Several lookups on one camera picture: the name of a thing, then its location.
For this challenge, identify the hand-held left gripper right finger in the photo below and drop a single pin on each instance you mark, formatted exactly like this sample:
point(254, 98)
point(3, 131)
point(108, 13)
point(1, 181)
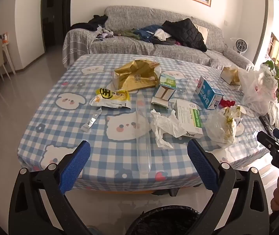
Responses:
point(200, 164)

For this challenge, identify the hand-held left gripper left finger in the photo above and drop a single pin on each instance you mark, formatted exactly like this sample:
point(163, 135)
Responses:
point(75, 166)

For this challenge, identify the clear plastic bag with wrapper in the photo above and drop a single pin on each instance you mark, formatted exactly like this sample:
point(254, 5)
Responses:
point(223, 129)

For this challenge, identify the white and green medicine box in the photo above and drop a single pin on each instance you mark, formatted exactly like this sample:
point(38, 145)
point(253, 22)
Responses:
point(188, 117)

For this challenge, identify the white tissue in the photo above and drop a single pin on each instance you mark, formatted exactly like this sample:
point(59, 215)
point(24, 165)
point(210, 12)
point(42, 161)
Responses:
point(165, 126)

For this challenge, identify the bin with black liner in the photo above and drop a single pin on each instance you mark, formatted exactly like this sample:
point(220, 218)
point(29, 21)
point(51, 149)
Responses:
point(163, 221)

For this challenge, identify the gold foil wrapper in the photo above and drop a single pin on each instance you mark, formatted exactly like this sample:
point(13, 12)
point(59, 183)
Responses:
point(134, 76)

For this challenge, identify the blue checked cartoon tablecloth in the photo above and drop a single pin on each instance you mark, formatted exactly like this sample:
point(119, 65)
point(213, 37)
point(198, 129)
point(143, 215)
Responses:
point(119, 151)

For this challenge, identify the silver strip wrapper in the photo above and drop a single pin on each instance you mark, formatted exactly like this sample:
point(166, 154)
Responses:
point(91, 120)

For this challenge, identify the white plastic shopping bag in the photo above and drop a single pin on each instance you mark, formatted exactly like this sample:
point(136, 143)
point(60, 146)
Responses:
point(256, 88)

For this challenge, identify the small red plastic piece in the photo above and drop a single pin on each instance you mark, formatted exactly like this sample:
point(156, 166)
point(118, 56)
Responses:
point(227, 103)

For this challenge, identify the long clear plastic sleeve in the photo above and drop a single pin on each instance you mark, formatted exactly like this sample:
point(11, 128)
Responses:
point(143, 156)

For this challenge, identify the blue and white milk carton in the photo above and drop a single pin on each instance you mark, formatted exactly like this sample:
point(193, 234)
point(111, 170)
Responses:
point(209, 93)

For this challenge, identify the small gold and white packet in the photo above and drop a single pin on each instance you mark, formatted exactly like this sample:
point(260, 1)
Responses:
point(230, 76)

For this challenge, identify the yellow snack packet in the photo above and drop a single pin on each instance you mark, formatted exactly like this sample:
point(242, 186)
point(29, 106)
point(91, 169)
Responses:
point(111, 98)

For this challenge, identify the small opened blue-white carton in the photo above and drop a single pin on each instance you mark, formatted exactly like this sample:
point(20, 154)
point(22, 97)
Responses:
point(165, 90)

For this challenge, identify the small white fan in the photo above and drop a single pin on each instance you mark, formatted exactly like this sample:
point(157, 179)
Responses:
point(241, 45)

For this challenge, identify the black quilted jacket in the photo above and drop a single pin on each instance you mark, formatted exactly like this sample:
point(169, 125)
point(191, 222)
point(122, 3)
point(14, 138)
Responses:
point(183, 31)

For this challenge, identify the white garment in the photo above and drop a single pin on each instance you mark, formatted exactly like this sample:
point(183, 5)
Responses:
point(161, 34)

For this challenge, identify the olive green garment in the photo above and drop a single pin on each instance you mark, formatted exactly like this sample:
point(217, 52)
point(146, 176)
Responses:
point(127, 34)

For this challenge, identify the blue garment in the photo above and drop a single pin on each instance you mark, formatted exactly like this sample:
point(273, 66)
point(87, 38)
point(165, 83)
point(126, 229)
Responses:
point(145, 33)

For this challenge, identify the black garment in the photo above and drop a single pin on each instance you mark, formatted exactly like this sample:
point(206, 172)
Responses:
point(90, 24)

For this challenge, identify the grey covered sofa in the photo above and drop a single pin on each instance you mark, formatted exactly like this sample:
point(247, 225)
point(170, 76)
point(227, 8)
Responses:
point(129, 17)

